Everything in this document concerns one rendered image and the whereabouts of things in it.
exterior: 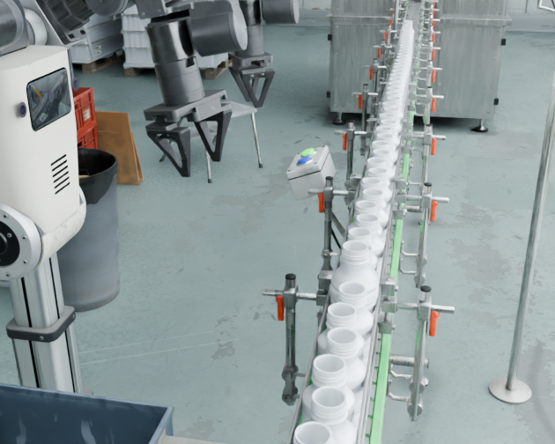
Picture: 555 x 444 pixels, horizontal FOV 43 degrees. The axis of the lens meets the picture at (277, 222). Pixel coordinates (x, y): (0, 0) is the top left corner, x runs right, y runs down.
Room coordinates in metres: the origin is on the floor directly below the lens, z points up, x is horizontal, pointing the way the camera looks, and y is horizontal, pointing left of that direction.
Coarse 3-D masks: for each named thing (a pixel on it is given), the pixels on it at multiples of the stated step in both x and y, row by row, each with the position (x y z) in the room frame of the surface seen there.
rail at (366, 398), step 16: (400, 32) 3.35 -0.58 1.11; (416, 32) 3.34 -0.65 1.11; (400, 144) 1.62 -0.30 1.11; (400, 160) 1.70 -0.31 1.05; (352, 208) 1.22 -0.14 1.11; (384, 256) 1.02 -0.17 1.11; (384, 272) 1.09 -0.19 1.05; (368, 368) 0.72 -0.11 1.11; (304, 384) 0.68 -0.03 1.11; (368, 384) 0.77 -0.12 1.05; (368, 400) 0.74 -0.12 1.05
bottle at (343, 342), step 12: (336, 336) 0.72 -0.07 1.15; (348, 336) 0.72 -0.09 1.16; (336, 348) 0.69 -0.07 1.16; (348, 348) 0.69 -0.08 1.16; (348, 360) 0.69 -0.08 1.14; (360, 360) 0.72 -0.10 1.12; (348, 372) 0.69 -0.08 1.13; (360, 372) 0.70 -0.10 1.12; (348, 384) 0.68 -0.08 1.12; (360, 384) 0.69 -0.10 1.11; (360, 396) 0.69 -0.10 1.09; (360, 408) 0.69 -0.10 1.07
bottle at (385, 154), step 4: (376, 152) 1.42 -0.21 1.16; (380, 152) 1.42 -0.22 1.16; (384, 152) 1.42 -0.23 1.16; (388, 152) 1.41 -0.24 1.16; (376, 156) 1.40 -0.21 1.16; (380, 156) 1.39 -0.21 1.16; (384, 156) 1.39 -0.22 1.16; (388, 156) 1.40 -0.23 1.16; (388, 160) 1.40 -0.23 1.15; (388, 164) 1.40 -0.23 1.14; (388, 168) 1.40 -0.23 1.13; (388, 172) 1.39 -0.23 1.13; (392, 172) 1.40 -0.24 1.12; (388, 176) 1.38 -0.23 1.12; (392, 176) 1.39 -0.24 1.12; (388, 180) 1.38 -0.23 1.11; (392, 180) 1.39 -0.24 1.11; (392, 184) 1.39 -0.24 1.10; (392, 188) 1.39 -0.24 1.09
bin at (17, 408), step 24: (0, 384) 0.91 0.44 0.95; (0, 408) 0.91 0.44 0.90; (24, 408) 0.90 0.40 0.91; (48, 408) 0.89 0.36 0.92; (72, 408) 0.88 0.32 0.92; (96, 408) 0.87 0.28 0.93; (120, 408) 0.87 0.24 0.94; (144, 408) 0.86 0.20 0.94; (168, 408) 0.85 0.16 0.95; (0, 432) 0.91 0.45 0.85; (24, 432) 0.90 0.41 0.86; (48, 432) 0.89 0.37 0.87; (72, 432) 0.88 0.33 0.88; (96, 432) 0.88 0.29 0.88; (120, 432) 0.87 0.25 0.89; (144, 432) 0.86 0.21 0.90; (168, 432) 0.83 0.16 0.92
